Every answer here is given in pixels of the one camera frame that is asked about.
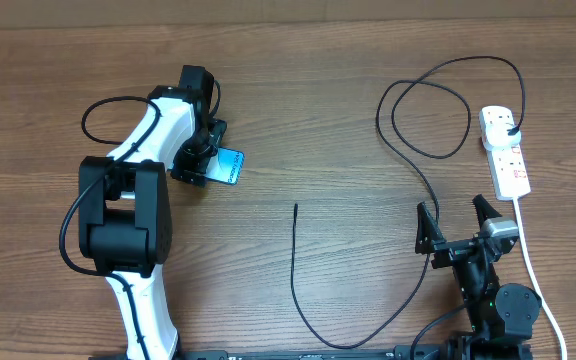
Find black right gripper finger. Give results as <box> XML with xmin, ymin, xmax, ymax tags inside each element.
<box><xmin>415</xmin><ymin>202</ymin><xmax>446</xmax><ymax>254</ymax></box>
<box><xmin>472</xmin><ymin>194</ymin><xmax>502</xmax><ymax>235</ymax></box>

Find Samsung Galaxy smartphone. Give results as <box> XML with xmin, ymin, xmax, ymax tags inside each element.
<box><xmin>205</xmin><ymin>148</ymin><xmax>245</xmax><ymax>186</ymax></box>

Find black charging cable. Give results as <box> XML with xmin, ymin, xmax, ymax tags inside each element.
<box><xmin>289</xmin><ymin>55</ymin><xmax>527</xmax><ymax>351</ymax></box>

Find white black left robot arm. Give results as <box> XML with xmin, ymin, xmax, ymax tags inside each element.
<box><xmin>68</xmin><ymin>65</ymin><xmax>242</xmax><ymax>359</ymax></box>

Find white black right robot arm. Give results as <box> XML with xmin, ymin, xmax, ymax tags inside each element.
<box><xmin>409</xmin><ymin>195</ymin><xmax>542</xmax><ymax>360</ymax></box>

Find white charger plug adapter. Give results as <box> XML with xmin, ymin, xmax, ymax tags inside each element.
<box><xmin>482</xmin><ymin>122</ymin><xmax>522</xmax><ymax>151</ymax></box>

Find white power strip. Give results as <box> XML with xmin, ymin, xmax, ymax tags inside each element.
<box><xmin>478</xmin><ymin>104</ymin><xmax>532</xmax><ymax>202</ymax></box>

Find white power strip cord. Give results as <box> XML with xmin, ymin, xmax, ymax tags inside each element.
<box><xmin>511</xmin><ymin>197</ymin><xmax>569</xmax><ymax>360</ymax></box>

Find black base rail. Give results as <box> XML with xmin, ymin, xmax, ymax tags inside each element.
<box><xmin>87</xmin><ymin>343</ymin><xmax>534</xmax><ymax>360</ymax></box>

